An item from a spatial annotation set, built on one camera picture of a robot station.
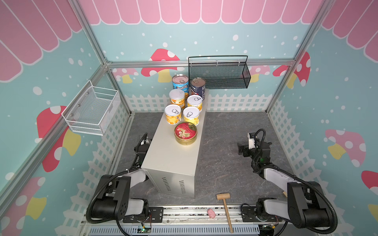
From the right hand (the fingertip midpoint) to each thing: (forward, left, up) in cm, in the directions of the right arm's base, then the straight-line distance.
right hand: (245, 141), depth 91 cm
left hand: (-1, +60, -1) cm, 60 cm away
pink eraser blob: (-37, +23, -9) cm, 45 cm away
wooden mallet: (-30, +16, -8) cm, 35 cm away
